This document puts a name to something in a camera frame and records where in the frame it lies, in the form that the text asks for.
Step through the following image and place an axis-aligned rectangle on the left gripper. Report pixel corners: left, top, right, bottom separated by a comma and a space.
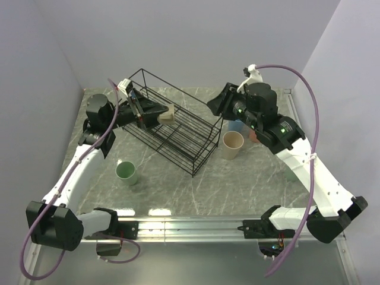
106, 88, 169, 131

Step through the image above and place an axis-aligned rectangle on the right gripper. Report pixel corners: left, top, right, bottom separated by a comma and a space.
207, 83, 261, 131

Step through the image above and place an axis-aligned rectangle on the beige ceramic mug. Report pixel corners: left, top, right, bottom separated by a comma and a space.
157, 104, 175, 125

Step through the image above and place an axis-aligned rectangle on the beige plastic tumbler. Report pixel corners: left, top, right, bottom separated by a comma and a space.
222, 131, 244, 160

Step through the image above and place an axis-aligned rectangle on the green tumbler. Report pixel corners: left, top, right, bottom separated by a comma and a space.
116, 161, 138, 186
284, 169, 297, 182

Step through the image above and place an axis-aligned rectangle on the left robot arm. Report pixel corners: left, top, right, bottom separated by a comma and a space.
26, 88, 170, 251

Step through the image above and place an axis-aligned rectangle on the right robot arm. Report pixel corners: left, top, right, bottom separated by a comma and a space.
207, 83, 368, 243

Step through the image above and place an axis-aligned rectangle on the blue plastic tumbler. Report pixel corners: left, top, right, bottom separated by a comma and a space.
228, 120, 244, 133

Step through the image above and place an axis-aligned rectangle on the salmon pink plastic tumbler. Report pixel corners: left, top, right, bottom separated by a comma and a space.
249, 130, 260, 143

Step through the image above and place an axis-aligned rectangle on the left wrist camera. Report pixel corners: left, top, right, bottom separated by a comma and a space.
117, 78, 133, 97

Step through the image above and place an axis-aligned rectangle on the black wire dish rack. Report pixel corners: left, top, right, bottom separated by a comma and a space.
123, 68, 224, 176

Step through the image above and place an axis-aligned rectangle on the aluminium side rail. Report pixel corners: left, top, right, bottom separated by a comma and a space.
283, 89, 300, 124

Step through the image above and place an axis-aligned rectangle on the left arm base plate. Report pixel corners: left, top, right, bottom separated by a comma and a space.
102, 221, 139, 240

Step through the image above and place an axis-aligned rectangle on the aluminium mounting rail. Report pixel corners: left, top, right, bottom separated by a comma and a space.
80, 216, 347, 242

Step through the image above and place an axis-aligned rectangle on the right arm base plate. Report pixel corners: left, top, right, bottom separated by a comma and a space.
237, 220, 295, 239

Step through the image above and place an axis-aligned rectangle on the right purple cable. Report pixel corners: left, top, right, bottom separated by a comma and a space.
264, 63, 320, 278

